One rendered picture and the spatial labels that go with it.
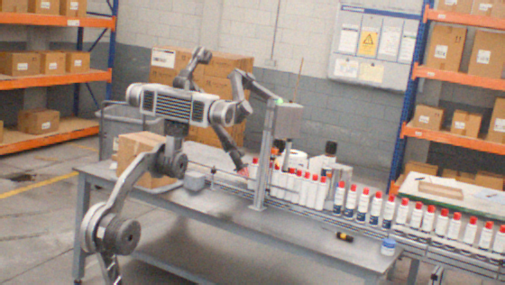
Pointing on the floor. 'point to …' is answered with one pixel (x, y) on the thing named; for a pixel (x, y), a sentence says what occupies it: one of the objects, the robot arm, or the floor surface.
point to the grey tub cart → (123, 125)
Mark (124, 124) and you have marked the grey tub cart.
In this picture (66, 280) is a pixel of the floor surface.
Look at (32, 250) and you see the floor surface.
